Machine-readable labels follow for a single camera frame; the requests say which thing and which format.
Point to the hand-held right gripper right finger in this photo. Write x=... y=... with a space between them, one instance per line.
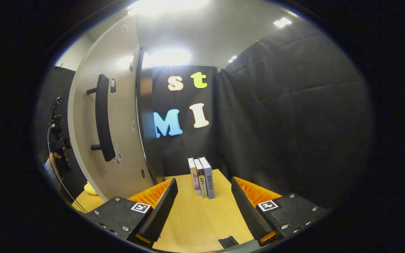
x=246 y=212

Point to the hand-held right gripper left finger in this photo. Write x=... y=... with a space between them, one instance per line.
x=162 y=211

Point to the grey cabinet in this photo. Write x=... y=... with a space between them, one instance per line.
x=149 y=140

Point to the light grey cabinet door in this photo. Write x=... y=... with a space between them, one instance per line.
x=125 y=105

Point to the pink book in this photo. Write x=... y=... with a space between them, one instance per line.
x=194 y=177

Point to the white book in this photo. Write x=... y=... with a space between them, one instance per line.
x=201 y=179

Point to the pale blue book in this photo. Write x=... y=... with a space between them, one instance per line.
x=208 y=177

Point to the cream plush toy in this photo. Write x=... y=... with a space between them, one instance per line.
x=90 y=189

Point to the black backdrop cloth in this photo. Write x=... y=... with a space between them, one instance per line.
x=294 y=123

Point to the ceiling light panel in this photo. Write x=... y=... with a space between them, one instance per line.
x=167 y=58
x=232 y=59
x=167 y=5
x=282 y=22

